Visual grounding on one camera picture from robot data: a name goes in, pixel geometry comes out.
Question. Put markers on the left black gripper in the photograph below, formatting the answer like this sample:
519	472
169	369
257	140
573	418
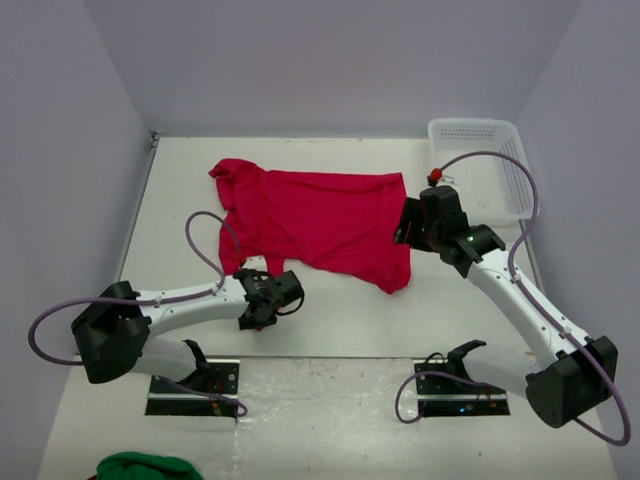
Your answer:
247	323

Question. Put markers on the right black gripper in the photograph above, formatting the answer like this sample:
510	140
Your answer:
412	214

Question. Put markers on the red t shirt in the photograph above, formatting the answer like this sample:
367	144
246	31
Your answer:
341	223

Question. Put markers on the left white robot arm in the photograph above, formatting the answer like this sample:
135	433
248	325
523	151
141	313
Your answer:
121	331

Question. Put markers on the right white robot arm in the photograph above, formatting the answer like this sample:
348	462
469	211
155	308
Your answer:
574	370

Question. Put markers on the white plastic basket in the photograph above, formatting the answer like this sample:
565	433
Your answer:
492	190

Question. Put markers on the green t shirt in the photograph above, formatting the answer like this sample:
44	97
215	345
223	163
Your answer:
136	464

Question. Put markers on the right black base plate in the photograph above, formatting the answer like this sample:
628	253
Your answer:
437	385

